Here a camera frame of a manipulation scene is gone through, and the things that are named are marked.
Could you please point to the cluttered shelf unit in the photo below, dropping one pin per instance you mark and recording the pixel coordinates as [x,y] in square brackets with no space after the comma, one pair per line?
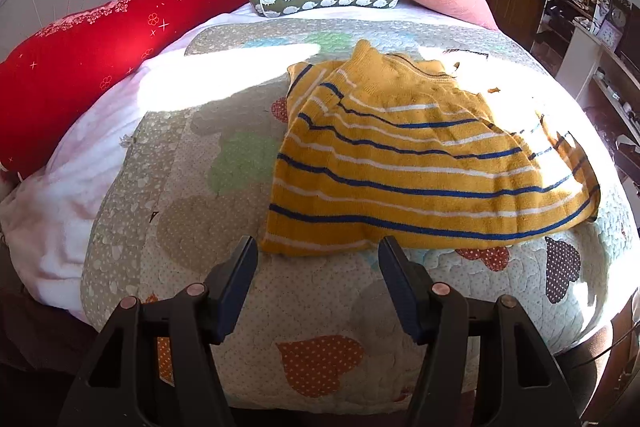
[565,2]

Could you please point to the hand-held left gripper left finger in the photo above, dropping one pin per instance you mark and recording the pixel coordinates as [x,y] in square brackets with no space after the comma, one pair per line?
[235,287]

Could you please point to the black flat screen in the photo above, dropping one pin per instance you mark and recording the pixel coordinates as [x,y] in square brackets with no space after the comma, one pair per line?
[631,32]

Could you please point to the dark mantel clock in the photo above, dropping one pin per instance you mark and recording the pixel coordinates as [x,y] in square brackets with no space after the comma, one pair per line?
[619,12]

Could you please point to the white sideboard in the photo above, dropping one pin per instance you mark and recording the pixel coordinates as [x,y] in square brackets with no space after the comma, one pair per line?
[580,57]

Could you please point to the yellow striped knit sweater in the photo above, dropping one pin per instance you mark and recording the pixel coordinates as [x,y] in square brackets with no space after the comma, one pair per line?
[400,157]

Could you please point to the small white table clock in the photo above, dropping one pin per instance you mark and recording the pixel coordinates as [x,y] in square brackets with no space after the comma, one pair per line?
[610,34]

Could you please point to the red patterned long pillow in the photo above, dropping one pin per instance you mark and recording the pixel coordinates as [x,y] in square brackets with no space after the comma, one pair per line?
[100,57]

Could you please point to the patchwork heart quilt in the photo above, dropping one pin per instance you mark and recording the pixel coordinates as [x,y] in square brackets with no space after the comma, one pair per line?
[200,232]

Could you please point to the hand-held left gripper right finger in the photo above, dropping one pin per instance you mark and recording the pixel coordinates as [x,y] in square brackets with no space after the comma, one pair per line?
[402,287]

